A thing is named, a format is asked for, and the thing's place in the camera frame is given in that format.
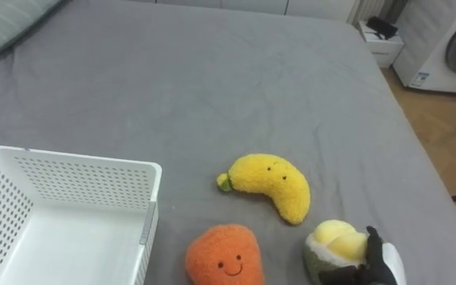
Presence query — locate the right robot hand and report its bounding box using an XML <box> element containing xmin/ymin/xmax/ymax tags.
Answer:
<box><xmin>330</xmin><ymin>226</ymin><xmax>408</xmax><ymax>285</ymax></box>

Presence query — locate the green yellow durian soft toy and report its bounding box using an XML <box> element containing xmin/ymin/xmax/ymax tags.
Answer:
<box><xmin>302</xmin><ymin>219</ymin><xmax>371</xmax><ymax>285</ymax></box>

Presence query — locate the yellow banana soft toy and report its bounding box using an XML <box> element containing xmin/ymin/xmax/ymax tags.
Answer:
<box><xmin>216</xmin><ymin>153</ymin><xmax>312</xmax><ymax>226</ymax></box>

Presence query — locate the orange fruit soft toy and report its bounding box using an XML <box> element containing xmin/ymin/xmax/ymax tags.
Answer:
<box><xmin>184</xmin><ymin>223</ymin><xmax>266</xmax><ymax>285</ymax></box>

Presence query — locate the white cardboard box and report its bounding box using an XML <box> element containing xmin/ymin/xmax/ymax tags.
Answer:
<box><xmin>356</xmin><ymin>20</ymin><xmax>405</xmax><ymax>69</ymax></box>

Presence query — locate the white washing machine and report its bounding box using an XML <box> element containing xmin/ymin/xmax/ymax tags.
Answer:
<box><xmin>392</xmin><ymin>0</ymin><xmax>456</xmax><ymax>95</ymax></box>

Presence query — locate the black object on box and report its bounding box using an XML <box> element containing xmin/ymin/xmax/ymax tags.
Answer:
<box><xmin>366</xmin><ymin>16</ymin><xmax>399</xmax><ymax>40</ymax></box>

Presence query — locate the grey bed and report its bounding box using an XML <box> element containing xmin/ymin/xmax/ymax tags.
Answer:
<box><xmin>0</xmin><ymin>0</ymin><xmax>456</xmax><ymax>285</ymax></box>

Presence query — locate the white perforated plastic basket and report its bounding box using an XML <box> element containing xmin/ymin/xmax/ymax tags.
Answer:
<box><xmin>0</xmin><ymin>145</ymin><xmax>163</xmax><ymax>285</ymax></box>

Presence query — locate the grey green pillow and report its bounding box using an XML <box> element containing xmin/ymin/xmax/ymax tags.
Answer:
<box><xmin>0</xmin><ymin>0</ymin><xmax>63</xmax><ymax>90</ymax></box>

